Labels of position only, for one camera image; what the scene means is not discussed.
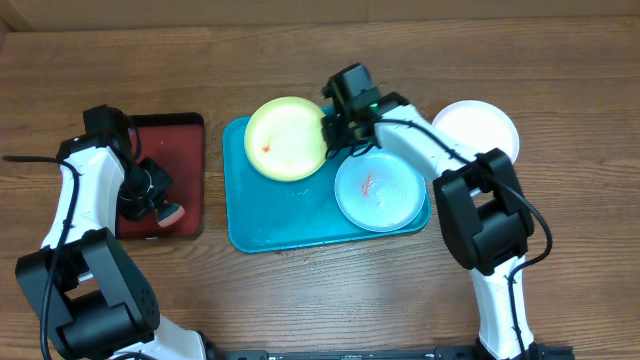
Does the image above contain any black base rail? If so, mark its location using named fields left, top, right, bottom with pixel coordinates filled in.
left=205, top=345, right=492, bottom=360

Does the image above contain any teal plastic tray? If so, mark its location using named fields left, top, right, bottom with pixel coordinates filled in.
left=222, top=116, right=431, bottom=253

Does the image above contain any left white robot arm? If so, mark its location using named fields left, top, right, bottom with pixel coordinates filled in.
left=15, top=105, right=221, bottom=359

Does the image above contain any black red-lined tray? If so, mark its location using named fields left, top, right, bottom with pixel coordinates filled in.
left=116, top=112, right=205, bottom=239

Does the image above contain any light blue plastic plate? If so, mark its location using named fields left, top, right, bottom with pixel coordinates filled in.
left=334, top=150, right=426, bottom=232

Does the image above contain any red and green sponge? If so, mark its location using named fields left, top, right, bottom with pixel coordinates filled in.
left=156, top=202, right=185, bottom=228

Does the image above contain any white plastic plate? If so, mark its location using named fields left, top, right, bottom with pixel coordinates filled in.
left=432, top=100, right=520, bottom=163

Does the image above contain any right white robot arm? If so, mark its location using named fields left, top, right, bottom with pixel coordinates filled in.
left=322, top=63, right=534, bottom=359

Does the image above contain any yellow-green plastic plate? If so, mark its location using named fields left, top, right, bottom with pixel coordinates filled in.
left=244, top=96, right=327, bottom=182

